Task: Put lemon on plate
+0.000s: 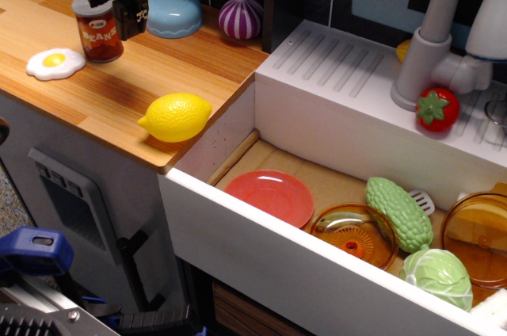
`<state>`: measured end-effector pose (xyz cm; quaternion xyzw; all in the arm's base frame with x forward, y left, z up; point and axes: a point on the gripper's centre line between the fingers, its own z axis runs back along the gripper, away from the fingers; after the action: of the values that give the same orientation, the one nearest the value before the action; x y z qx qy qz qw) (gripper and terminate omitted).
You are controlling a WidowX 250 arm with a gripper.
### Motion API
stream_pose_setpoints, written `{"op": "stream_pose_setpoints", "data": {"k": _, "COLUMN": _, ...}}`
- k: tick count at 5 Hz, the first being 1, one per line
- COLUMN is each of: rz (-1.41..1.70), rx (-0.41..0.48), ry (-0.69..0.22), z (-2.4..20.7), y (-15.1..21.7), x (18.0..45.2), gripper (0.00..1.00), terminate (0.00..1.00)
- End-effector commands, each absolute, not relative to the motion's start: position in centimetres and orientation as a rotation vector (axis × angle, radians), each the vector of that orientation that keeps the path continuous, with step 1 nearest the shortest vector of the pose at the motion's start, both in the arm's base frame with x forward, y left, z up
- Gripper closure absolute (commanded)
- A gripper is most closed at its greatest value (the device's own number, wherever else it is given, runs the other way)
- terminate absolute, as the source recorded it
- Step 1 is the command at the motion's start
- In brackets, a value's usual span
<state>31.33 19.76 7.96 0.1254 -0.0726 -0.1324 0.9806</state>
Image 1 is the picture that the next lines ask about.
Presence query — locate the yellow toy lemon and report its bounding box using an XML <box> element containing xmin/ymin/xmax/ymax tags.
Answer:
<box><xmin>137</xmin><ymin>93</ymin><xmax>212</xmax><ymax>143</ymax></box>

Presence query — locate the red plastic plate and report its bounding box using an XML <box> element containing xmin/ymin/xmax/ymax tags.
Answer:
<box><xmin>225</xmin><ymin>170</ymin><xmax>314</xmax><ymax>228</ymax></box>

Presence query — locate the toy beans can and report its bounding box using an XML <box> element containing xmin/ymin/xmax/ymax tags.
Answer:
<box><xmin>71</xmin><ymin>0</ymin><xmax>124</xmax><ymax>63</ymax></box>

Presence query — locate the blue upturned bowl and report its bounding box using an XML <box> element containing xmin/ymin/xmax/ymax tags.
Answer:
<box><xmin>147</xmin><ymin>0</ymin><xmax>204</xmax><ymax>39</ymax></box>

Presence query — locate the toy fried egg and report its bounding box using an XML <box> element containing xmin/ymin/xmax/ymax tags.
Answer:
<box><xmin>26</xmin><ymin>48</ymin><xmax>86</xmax><ymax>81</ymax></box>

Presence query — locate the purple striped toy onion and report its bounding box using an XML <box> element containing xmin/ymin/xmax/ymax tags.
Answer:
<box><xmin>219</xmin><ymin>0</ymin><xmax>264</xmax><ymax>40</ymax></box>

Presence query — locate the grey toy oven door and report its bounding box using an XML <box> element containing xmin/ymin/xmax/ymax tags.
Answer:
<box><xmin>28</xmin><ymin>147</ymin><xmax>120</xmax><ymax>265</ymax></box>

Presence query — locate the white toy sink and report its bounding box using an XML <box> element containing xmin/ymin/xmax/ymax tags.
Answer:
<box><xmin>159</xmin><ymin>21</ymin><xmax>506</xmax><ymax>335</ymax></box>

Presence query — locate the yellow toy behind faucet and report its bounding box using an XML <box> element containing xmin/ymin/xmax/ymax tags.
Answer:
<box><xmin>395</xmin><ymin>39</ymin><xmax>411</xmax><ymax>63</ymax></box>

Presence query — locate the grey toy faucet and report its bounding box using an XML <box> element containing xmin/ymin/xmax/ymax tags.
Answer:
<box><xmin>391</xmin><ymin>0</ymin><xmax>493</xmax><ymax>112</ymax></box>

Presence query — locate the amber glass lid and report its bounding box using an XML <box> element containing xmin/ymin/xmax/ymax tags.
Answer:
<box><xmin>307</xmin><ymin>203</ymin><xmax>399</xmax><ymax>270</ymax></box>

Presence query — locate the red toy tomato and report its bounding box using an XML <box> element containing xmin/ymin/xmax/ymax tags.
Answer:
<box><xmin>416</xmin><ymin>87</ymin><xmax>460</xmax><ymax>132</ymax></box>

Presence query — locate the white toy spatula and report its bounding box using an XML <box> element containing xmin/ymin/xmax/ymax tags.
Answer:
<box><xmin>409</xmin><ymin>189</ymin><xmax>435</xmax><ymax>216</ymax></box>

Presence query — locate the green toy bitter gourd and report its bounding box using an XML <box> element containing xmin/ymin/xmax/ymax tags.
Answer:
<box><xmin>365</xmin><ymin>177</ymin><xmax>433</xmax><ymax>254</ymax></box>

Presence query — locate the white bottle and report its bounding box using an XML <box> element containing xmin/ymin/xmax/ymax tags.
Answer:
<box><xmin>466</xmin><ymin>0</ymin><xmax>506</xmax><ymax>63</ymax></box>

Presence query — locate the green toy cabbage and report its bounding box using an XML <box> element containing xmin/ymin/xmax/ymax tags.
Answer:
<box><xmin>399</xmin><ymin>249</ymin><xmax>473</xmax><ymax>311</ymax></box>

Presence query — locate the amber glass pot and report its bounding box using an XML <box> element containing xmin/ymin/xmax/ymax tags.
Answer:
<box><xmin>440</xmin><ymin>189</ymin><xmax>506</xmax><ymax>289</ymax></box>

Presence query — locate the black oven handle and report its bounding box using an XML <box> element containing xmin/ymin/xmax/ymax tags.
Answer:
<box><xmin>116</xmin><ymin>230</ymin><xmax>165</xmax><ymax>312</ymax></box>

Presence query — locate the blue clamp handle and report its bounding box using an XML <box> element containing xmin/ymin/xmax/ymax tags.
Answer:
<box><xmin>1</xmin><ymin>226</ymin><xmax>74</xmax><ymax>276</ymax></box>

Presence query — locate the metal ring utensil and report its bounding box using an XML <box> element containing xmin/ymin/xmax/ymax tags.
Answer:
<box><xmin>484</xmin><ymin>100</ymin><xmax>507</xmax><ymax>128</ymax></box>

